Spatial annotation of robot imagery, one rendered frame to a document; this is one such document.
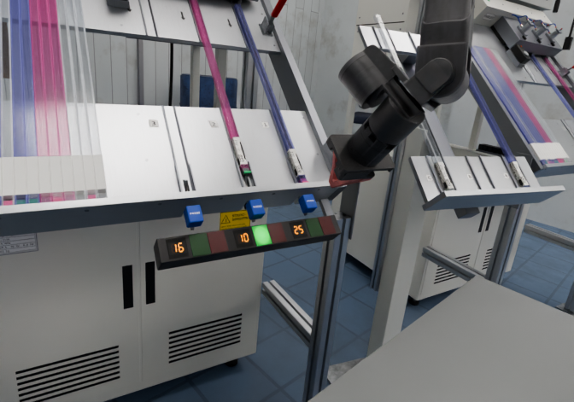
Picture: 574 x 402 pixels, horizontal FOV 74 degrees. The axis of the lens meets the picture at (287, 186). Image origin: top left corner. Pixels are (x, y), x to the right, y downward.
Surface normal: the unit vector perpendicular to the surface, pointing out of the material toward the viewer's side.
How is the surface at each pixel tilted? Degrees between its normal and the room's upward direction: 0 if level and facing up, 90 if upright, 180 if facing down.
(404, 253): 90
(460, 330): 0
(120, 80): 90
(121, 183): 43
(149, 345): 90
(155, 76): 90
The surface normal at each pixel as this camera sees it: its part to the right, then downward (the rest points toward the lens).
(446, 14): -0.43, -0.14
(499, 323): 0.09, -0.95
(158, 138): 0.41, -0.49
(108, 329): 0.51, 0.29
